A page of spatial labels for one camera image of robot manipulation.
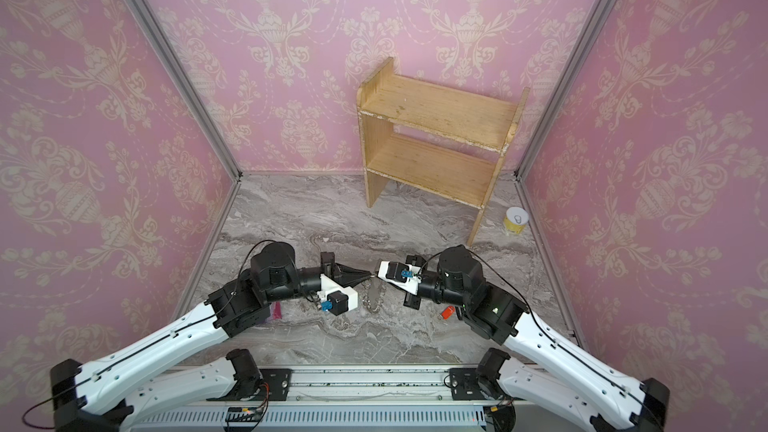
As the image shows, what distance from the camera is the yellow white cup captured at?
1019 mm

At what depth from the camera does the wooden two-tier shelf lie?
74 centimetres

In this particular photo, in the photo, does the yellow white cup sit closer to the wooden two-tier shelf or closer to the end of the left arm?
the wooden two-tier shelf

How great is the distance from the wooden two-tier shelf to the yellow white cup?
0.51 feet
